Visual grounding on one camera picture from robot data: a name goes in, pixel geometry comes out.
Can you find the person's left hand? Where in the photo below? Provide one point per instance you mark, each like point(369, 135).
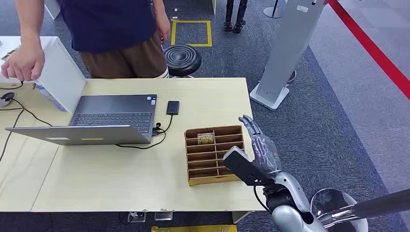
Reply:
point(163, 27)

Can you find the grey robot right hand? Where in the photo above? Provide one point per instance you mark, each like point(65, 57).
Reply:
point(264, 153)

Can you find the person's right hand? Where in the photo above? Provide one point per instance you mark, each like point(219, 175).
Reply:
point(24, 64)

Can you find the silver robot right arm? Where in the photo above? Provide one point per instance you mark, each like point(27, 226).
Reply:
point(288, 221)

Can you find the person's left forearm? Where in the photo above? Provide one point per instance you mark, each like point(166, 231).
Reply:
point(158, 6)

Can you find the person's right forearm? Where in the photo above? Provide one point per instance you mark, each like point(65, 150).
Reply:
point(29, 22)

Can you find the person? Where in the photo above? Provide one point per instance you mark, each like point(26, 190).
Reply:
point(109, 25)

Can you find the brown wooden card organizer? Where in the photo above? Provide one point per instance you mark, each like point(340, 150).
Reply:
point(205, 160)

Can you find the printed cards stack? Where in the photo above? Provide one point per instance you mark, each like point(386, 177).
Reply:
point(9, 55)

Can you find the black round stool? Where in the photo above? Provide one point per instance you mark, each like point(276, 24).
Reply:
point(182, 60)

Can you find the white box cabinet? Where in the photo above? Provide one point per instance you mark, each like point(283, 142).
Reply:
point(61, 76)

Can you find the white round desk device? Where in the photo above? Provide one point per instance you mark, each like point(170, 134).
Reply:
point(5, 98)

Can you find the white panel edge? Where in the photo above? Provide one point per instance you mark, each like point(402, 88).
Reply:
point(213, 6)

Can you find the white furniture corner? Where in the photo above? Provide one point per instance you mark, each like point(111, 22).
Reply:
point(51, 8)

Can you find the pale table leg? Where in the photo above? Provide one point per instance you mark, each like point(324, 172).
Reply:
point(240, 216)

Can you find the black robot legs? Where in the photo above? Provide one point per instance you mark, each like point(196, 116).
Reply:
point(238, 19)

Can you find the black external drive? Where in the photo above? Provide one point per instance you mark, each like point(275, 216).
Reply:
point(173, 108)

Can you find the chrome stand with pole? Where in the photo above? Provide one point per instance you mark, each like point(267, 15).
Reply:
point(333, 205)

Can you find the grey open laptop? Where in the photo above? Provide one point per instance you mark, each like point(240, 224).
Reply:
point(112, 112)

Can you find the yellow package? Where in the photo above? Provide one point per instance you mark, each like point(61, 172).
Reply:
point(193, 228)

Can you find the grey kiosk stand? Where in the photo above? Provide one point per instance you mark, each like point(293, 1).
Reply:
point(288, 48)

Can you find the round grey pole base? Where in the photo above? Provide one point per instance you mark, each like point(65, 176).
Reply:
point(274, 12)

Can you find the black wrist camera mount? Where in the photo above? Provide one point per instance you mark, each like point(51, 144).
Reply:
point(240, 165)

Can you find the metal floor bracket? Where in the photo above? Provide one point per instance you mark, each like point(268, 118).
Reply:
point(137, 217)
point(163, 216)

